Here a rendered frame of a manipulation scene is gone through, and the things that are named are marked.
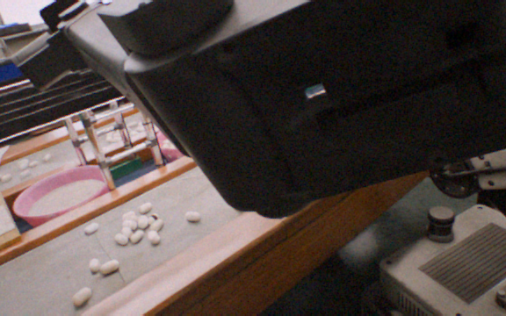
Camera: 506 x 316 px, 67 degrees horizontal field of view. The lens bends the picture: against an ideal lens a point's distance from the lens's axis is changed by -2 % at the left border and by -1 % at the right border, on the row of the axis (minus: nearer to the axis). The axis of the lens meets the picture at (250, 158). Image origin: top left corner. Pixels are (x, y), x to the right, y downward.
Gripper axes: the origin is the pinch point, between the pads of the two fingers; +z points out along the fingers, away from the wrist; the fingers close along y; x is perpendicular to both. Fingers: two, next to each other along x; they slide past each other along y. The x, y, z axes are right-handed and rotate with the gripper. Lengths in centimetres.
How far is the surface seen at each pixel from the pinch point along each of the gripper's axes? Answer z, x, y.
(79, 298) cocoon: -12.9, -30.0, 36.3
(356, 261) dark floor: 24, 37, 140
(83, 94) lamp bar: 5.4, -6.0, 11.6
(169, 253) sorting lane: -10.1, -13.2, 44.1
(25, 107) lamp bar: 4.1, -15.6, 7.2
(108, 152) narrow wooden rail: 51, -13, 42
